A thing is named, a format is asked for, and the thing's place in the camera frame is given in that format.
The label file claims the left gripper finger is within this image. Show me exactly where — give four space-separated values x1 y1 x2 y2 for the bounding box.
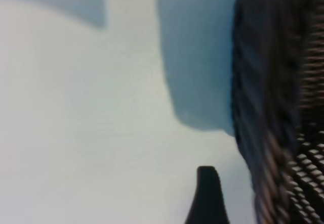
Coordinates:
183 165 230 224

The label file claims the dark brown wicker basket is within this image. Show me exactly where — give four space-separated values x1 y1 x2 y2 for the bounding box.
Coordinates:
230 0 324 224

